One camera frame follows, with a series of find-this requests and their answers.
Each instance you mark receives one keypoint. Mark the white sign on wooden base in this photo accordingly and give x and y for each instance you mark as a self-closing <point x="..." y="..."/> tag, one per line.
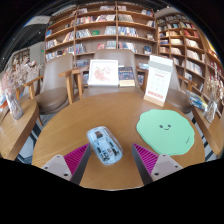
<point x="159" y="80"/>

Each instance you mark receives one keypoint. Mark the distant wooden bookshelf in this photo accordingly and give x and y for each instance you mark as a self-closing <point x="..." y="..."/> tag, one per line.
<point x="20" y="60"/>

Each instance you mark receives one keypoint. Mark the white hanging ceiling sign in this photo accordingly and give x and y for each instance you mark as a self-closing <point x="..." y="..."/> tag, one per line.
<point x="36" y="20"/>

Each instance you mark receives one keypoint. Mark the curved wooden bookshelf unit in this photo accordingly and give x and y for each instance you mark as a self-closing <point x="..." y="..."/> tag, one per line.
<point x="186" y="43"/>

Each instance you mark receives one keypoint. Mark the stack of light blue books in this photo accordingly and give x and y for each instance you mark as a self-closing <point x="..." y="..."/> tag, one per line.
<point x="143" y="66"/>

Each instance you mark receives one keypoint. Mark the green smiley mouse pad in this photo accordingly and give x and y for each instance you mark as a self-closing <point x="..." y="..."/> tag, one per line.
<point x="165" y="132"/>

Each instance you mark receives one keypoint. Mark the glass vase with dried flowers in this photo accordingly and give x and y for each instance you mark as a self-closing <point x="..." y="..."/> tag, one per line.
<point x="15" y="100"/>
<point x="211" y="110"/>

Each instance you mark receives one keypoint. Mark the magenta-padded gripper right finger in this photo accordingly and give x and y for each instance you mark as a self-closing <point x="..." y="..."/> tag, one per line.
<point x="146" y="158"/>

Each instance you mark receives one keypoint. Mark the stack of colourful books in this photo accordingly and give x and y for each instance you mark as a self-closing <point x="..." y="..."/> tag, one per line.
<point x="198" y="101"/>

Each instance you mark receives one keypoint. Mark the wooden bookshelf unit with books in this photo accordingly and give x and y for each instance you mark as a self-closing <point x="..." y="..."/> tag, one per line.
<point x="100" y="30"/>

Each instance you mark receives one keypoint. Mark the transparent computer mouse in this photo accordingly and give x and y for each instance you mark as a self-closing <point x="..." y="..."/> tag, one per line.
<point x="104" y="146"/>

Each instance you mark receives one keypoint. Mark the white framed floral picture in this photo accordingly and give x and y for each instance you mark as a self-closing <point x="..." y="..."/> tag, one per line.
<point x="103" y="72"/>

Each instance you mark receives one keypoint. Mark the dark blue book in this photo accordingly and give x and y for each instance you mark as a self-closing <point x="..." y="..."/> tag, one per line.
<point x="126" y="75"/>

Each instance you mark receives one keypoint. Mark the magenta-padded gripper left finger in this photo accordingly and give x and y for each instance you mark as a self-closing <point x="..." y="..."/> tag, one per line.
<point x="77" y="158"/>

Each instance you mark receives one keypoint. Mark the round wooden side table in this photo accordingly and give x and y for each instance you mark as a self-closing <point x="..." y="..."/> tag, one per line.
<point x="211" y="133"/>
<point x="16" y="130"/>

